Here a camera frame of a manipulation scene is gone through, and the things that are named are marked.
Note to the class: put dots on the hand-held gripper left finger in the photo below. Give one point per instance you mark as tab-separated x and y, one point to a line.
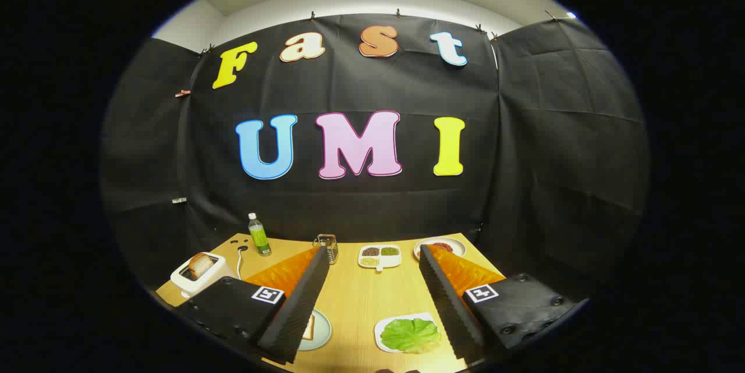
302	303

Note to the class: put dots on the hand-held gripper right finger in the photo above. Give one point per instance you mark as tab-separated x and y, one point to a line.
445	303

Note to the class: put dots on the green lettuce leaf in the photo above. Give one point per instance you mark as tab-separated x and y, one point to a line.
410	335

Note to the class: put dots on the toasted bread slice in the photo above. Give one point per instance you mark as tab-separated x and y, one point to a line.
201	265

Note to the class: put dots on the white bread slice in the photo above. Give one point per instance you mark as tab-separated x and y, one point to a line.
309	329

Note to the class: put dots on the pale green round plate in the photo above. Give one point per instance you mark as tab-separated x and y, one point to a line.
323	329

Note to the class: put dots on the white round plate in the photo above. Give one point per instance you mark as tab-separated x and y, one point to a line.
457	248

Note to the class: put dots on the brown meat piece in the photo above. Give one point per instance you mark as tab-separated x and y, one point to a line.
442	246

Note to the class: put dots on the white square plate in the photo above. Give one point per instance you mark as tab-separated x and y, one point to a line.
389	321

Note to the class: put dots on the green label plastic bottle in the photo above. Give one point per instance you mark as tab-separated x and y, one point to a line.
259	239

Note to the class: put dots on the white divided bean dish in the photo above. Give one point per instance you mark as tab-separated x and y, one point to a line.
379	259

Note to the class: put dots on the white toaster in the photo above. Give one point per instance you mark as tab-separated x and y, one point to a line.
204	284

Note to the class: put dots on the black backdrop cloth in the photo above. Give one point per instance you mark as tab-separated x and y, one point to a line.
407	88

